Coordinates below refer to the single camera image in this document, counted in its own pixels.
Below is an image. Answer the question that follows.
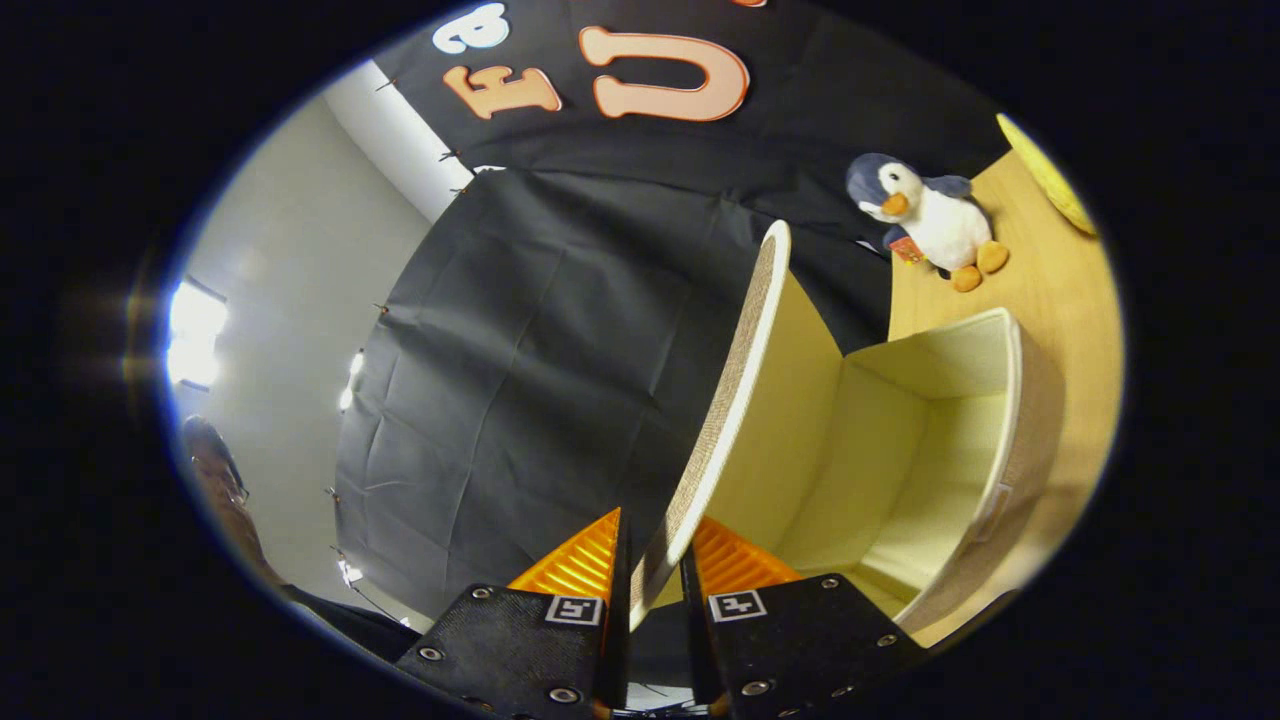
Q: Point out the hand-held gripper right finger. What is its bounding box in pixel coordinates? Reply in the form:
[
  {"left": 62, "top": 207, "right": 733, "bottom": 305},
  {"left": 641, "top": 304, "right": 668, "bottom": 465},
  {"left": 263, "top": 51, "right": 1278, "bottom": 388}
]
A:
[{"left": 678, "top": 515, "right": 928, "bottom": 720}]

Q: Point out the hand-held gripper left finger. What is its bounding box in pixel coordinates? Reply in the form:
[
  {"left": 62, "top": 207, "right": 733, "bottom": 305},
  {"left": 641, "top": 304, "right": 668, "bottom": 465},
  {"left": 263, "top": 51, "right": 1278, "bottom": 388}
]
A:
[{"left": 393, "top": 506, "right": 633, "bottom": 720}]

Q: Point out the woven storage box cream lining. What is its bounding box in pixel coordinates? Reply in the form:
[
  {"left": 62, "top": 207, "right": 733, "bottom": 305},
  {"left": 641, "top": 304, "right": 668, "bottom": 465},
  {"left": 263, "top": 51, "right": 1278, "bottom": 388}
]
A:
[{"left": 630, "top": 220, "right": 1066, "bottom": 638}]

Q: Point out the black backdrop cloth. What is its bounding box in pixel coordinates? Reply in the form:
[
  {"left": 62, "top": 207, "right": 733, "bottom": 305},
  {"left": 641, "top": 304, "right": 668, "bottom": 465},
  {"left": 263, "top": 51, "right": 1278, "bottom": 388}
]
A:
[{"left": 330, "top": 0, "right": 1011, "bottom": 626}]

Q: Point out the person's body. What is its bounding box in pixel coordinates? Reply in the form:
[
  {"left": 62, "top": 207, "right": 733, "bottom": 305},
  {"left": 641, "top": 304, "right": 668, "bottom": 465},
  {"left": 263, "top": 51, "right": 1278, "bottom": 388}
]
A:
[{"left": 178, "top": 413, "right": 426, "bottom": 663}]

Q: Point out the penguin plush toy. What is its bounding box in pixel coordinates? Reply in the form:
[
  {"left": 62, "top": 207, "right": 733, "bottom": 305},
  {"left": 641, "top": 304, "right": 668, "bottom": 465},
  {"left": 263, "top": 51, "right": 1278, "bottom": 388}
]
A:
[{"left": 845, "top": 152, "right": 1011, "bottom": 293}]

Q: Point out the ceiling light panel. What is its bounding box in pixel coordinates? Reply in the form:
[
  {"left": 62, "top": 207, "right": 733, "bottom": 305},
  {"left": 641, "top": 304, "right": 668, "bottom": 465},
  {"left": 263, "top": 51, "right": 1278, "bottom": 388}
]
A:
[{"left": 165, "top": 278, "right": 229, "bottom": 391}]

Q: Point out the row of small cloth clips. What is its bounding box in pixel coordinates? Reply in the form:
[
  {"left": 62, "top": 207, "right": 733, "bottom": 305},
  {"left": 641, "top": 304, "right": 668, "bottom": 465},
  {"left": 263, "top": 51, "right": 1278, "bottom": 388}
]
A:
[{"left": 325, "top": 75, "right": 476, "bottom": 601}]

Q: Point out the yellow bun-shaped plush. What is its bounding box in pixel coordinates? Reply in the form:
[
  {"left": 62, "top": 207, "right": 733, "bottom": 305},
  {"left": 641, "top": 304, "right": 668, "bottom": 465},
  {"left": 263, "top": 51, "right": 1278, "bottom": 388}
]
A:
[{"left": 995, "top": 113, "right": 1098, "bottom": 238}]

